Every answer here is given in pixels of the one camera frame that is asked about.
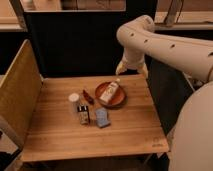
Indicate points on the brown round plate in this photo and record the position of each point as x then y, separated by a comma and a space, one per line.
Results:
117, 99

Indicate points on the white ceramic cup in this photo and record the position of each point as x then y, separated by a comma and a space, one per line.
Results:
74, 102

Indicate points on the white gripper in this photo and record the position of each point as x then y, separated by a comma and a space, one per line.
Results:
133, 60

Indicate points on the black back panel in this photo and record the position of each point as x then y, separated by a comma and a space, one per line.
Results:
81, 43

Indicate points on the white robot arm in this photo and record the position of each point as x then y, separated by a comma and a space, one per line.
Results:
191, 138

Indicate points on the blue sponge pad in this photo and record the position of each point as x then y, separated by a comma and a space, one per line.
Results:
102, 117

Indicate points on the white bottle on plate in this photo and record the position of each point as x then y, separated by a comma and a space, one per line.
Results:
110, 91

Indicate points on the wooden left side panel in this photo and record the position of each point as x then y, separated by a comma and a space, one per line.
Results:
19, 90

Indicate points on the dark red small object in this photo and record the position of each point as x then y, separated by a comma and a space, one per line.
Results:
88, 98

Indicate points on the dark right side panel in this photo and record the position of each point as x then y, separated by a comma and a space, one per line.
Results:
169, 90

